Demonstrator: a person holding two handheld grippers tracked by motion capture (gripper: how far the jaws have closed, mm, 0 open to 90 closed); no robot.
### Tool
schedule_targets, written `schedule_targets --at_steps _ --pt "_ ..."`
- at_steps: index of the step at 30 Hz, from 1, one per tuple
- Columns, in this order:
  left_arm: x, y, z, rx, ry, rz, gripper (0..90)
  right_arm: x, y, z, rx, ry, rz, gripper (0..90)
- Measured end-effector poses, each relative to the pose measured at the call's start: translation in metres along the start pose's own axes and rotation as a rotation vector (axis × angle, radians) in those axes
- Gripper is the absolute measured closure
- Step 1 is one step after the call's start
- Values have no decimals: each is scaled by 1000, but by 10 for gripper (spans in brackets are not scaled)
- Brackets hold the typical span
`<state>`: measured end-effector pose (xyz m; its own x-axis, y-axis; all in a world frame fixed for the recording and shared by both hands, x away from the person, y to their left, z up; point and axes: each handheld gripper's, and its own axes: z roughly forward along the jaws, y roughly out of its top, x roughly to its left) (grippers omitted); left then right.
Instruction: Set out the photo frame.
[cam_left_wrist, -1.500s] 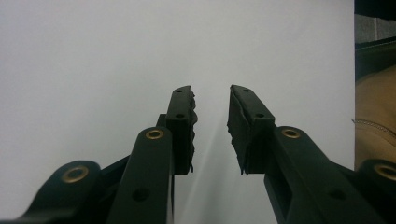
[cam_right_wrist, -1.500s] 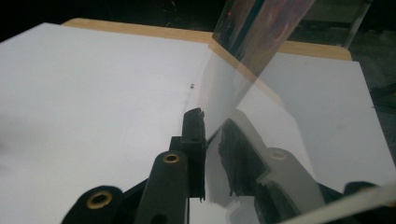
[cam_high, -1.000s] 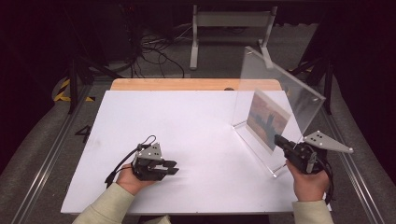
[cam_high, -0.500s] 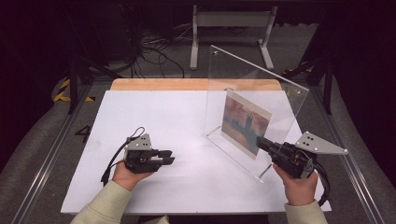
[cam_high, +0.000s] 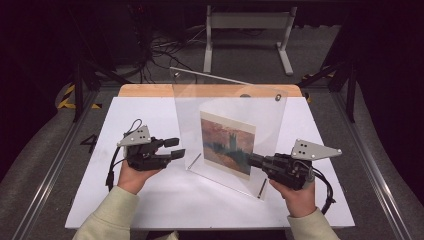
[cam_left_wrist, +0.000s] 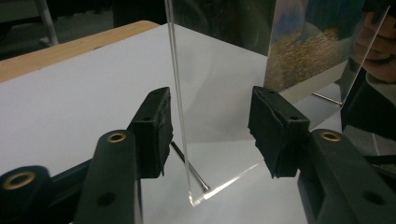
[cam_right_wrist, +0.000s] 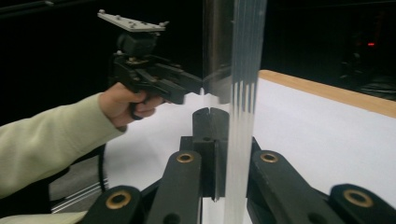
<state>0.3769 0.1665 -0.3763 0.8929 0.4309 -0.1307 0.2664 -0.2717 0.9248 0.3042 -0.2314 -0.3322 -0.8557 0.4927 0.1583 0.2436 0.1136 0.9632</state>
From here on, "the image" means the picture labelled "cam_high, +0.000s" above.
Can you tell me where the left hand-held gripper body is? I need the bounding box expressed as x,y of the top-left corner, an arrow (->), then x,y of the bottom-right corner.
117,124 -> 173,173

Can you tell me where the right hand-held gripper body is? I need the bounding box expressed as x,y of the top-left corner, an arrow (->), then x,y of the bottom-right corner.
264,138 -> 343,192

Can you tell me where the clear acrylic picture frame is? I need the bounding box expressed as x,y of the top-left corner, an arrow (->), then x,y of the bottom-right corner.
169,65 -> 288,202

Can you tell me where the landscape picture card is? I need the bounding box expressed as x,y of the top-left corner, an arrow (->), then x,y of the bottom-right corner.
199,110 -> 257,181

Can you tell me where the person's left hand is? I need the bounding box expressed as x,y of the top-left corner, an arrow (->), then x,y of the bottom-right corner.
117,159 -> 163,195

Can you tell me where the person's right hand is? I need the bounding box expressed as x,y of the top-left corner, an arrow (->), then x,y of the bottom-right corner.
269,178 -> 318,218

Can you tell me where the wooden table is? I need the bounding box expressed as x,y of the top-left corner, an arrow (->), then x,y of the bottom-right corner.
118,83 -> 303,98

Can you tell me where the white table board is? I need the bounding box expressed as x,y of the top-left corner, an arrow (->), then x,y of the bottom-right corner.
64,96 -> 356,231

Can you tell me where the yellow black floor tape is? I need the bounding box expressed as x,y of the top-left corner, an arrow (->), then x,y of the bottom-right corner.
301,68 -> 336,104
57,83 -> 103,110

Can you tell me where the black metal stand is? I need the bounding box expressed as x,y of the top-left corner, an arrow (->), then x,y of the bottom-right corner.
66,6 -> 131,123
296,59 -> 359,124

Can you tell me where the white metal stand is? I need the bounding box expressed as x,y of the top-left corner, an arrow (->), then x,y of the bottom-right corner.
202,4 -> 298,77

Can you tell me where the left hand-held gripper cable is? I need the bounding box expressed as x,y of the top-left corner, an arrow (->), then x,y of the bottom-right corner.
105,118 -> 144,193

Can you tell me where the hand-held gripper cable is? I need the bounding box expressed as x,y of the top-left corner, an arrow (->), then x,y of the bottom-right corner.
299,159 -> 337,215
105,118 -> 144,193

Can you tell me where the right hand-held gripper cable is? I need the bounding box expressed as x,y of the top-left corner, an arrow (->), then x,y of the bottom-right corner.
299,159 -> 337,215

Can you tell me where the aluminium floor rail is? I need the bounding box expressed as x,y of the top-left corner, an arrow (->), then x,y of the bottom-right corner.
11,88 -> 101,240
331,88 -> 416,240

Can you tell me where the bundle of floor cables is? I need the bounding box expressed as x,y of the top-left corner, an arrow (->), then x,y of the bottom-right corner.
133,26 -> 208,84

